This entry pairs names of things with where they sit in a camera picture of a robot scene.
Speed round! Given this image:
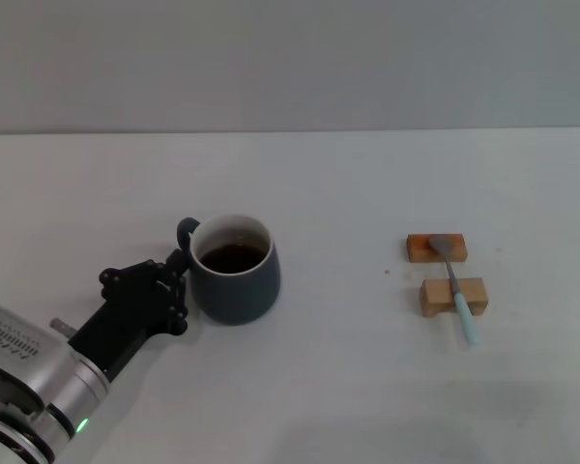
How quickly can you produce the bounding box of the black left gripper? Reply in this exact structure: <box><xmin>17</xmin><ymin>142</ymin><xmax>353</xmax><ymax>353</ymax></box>
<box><xmin>67</xmin><ymin>248</ymin><xmax>191</xmax><ymax>382</ymax></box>

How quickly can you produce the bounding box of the dark grey ceramic mug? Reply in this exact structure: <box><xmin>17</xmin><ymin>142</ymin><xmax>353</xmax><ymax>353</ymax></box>
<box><xmin>176</xmin><ymin>213</ymin><xmax>281</xmax><ymax>326</ymax></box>

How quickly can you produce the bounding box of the metal spoon with blue handle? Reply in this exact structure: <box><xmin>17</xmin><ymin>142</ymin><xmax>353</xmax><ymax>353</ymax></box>
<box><xmin>427</xmin><ymin>235</ymin><xmax>482</xmax><ymax>347</ymax></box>

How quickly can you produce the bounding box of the dark coffee liquid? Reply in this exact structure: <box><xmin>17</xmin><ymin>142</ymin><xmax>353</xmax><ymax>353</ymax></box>
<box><xmin>198</xmin><ymin>244</ymin><xmax>268</xmax><ymax>275</ymax></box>

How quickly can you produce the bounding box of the reddish brown wooden block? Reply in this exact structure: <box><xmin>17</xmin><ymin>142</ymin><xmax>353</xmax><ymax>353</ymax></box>
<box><xmin>406</xmin><ymin>233</ymin><xmax>467</xmax><ymax>264</ymax></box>

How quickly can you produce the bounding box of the light wooden notched block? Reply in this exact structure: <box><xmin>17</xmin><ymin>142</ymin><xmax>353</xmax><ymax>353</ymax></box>
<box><xmin>419</xmin><ymin>276</ymin><xmax>489</xmax><ymax>319</ymax></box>

